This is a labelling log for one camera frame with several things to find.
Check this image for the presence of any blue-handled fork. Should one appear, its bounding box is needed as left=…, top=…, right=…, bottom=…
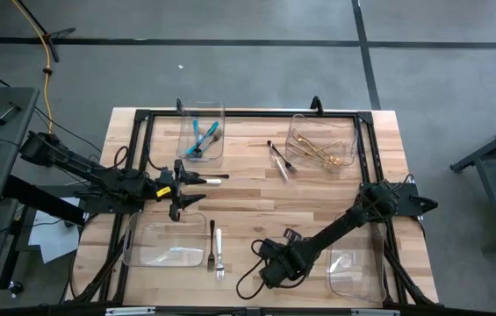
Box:
left=190, top=118, right=205, bottom=159
left=184, top=120, right=221, bottom=157
left=190, top=130, right=224, bottom=159

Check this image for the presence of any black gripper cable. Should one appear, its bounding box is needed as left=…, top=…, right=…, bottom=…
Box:
left=235, top=238, right=275, bottom=301
left=112, top=144, right=174, bottom=175

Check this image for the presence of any cutlery pile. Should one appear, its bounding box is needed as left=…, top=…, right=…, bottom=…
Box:
left=295, top=131, right=341, bottom=166

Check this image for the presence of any black desk support beam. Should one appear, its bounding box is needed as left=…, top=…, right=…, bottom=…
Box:
left=1, top=174, right=87, bottom=227

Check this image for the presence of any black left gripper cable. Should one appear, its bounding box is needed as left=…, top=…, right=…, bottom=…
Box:
left=112, top=144, right=174, bottom=175

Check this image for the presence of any yellow power cable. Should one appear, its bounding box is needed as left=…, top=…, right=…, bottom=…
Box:
left=10, top=0, right=55, bottom=135

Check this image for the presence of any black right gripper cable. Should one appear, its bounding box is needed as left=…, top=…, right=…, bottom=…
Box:
left=235, top=238, right=275, bottom=301

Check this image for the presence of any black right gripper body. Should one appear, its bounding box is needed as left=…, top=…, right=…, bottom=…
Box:
left=259, top=228, right=314, bottom=289

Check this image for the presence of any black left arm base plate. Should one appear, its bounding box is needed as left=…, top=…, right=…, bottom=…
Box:
left=75, top=188, right=148, bottom=215

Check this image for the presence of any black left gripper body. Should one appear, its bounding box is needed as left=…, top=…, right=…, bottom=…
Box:
left=155, top=158, right=185, bottom=222

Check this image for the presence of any black metal rig frame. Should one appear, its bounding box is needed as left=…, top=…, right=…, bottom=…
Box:
left=65, top=107, right=441, bottom=316

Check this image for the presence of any white paper sheet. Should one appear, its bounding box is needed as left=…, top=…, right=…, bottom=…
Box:
left=27, top=197, right=89, bottom=264

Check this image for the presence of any clear plastic bin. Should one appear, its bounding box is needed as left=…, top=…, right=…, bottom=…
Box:
left=176, top=101, right=226, bottom=163
left=324, top=212, right=387, bottom=304
left=122, top=212, right=208, bottom=269
left=284, top=112, right=360, bottom=170

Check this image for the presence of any black tripod stand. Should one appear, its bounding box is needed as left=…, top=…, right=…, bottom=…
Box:
left=12, top=0, right=76, bottom=63

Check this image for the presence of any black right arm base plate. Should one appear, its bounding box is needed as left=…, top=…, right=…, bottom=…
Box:
left=359, top=182, right=440, bottom=219

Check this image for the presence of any white metal bracket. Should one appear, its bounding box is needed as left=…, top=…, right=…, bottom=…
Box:
left=350, top=309, right=401, bottom=316
left=104, top=306, right=156, bottom=316

